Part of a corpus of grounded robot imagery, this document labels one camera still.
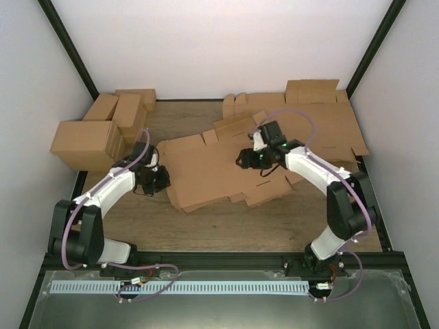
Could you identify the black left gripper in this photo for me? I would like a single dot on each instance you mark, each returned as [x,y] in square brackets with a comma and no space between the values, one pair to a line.
[165,183]

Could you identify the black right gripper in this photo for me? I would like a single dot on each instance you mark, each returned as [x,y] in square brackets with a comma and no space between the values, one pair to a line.
[249,160]

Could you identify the brown cardboard box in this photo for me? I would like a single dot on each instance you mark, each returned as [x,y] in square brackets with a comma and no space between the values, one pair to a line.
[203,171]

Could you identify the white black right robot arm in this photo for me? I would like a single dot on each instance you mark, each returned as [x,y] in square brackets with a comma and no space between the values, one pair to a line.
[352,208]

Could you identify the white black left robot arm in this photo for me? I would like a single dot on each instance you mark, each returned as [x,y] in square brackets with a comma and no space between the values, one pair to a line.
[77,234]

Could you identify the large folded cardboard box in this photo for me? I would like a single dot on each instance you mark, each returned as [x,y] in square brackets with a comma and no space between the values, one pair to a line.
[88,145]

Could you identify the small folded cardboard box rear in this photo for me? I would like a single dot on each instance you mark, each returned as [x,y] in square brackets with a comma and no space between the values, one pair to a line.
[148,97]

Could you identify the stack of flat cardboard blanks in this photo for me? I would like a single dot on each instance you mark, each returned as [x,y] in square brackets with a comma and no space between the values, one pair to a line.
[304,107]

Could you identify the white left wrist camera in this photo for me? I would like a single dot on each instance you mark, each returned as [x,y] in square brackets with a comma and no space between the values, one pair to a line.
[154,161]

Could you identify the light blue slotted cable duct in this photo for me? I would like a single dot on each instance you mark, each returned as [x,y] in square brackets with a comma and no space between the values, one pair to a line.
[189,287]

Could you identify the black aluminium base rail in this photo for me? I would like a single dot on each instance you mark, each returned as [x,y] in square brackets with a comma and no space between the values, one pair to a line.
[293,264]

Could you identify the black left frame post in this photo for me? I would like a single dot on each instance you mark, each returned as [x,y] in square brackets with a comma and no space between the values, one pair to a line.
[61,32]

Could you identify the black frame post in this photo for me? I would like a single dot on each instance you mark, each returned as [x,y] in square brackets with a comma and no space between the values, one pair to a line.
[377,40]
[61,32]

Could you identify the black right frame post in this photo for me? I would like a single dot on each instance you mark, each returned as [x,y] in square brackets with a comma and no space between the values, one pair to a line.
[377,40]

